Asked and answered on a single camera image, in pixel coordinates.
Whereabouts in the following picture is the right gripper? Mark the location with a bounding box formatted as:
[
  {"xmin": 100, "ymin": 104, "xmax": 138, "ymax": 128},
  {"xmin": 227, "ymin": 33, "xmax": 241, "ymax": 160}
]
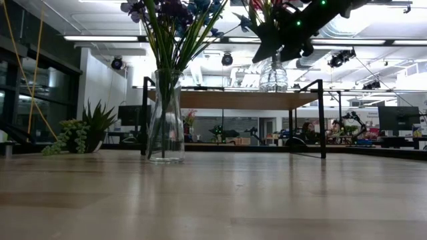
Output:
[{"xmin": 252, "ymin": 6, "xmax": 323, "ymax": 64}]

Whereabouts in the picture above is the textured clear glass vase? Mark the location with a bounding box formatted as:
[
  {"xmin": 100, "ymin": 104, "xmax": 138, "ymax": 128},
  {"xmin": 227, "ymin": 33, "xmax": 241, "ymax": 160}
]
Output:
[{"xmin": 259, "ymin": 48, "xmax": 290, "ymax": 93}]

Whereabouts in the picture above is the blue artificial flower bunch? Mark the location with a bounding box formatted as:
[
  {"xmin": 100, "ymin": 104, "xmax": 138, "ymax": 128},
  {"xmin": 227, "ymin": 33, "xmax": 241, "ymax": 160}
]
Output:
[{"xmin": 159, "ymin": 0, "xmax": 253, "ymax": 157}]

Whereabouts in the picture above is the smooth clear glass vase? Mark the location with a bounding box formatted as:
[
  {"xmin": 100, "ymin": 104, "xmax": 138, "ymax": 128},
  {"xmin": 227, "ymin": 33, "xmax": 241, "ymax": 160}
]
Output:
[{"xmin": 146, "ymin": 69, "xmax": 185, "ymax": 164}]

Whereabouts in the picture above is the ceiling light strip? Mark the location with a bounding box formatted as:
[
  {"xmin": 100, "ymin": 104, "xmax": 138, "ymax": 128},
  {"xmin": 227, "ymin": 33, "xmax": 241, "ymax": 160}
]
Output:
[
  {"xmin": 228, "ymin": 37, "xmax": 262, "ymax": 44},
  {"xmin": 392, "ymin": 39, "xmax": 427, "ymax": 46},
  {"xmin": 63, "ymin": 35, "xmax": 139, "ymax": 43},
  {"xmin": 310, "ymin": 39, "xmax": 387, "ymax": 46}
]

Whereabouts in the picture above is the person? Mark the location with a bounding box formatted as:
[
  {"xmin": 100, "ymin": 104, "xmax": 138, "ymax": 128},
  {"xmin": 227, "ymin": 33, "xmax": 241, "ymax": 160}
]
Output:
[{"xmin": 301, "ymin": 121, "xmax": 318, "ymax": 145}]

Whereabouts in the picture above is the background pink flower plant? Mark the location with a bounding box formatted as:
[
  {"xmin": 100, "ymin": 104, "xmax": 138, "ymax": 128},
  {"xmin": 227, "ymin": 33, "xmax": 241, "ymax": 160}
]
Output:
[{"xmin": 182, "ymin": 109, "xmax": 198, "ymax": 143}]

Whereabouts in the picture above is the black computer monitor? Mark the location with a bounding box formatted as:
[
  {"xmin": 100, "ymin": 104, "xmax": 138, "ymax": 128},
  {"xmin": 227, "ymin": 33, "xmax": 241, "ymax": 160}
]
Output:
[
  {"xmin": 117, "ymin": 105, "xmax": 153, "ymax": 127},
  {"xmin": 378, "ymin": 105, "xmax": 421, "ymax": 131}
]

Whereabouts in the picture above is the green succulent plant in pot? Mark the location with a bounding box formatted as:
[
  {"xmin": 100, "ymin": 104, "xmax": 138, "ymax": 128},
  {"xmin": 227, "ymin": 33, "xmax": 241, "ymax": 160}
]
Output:
[{"xmin": 41, "ymin": 99, "xmax": 118, "ymax": 157}]

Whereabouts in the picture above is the wooden shelf with black frame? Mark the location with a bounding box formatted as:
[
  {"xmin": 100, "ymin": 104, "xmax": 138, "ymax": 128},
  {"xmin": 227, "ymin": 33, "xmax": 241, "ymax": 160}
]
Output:
[{"xmin": 140, "ymin": 75, "xmax": 327, "ymax": 159}]

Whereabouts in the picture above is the yellow cable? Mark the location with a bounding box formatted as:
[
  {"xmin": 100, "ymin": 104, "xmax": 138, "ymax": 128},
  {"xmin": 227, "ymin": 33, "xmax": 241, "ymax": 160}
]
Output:
[
  {"xmin": 27, "ymin": 5, "xmax": 45, "ymax": 135},
  {"xmin": 1, "ymin": 0, "xmax": 58, "ymax": 141}
]

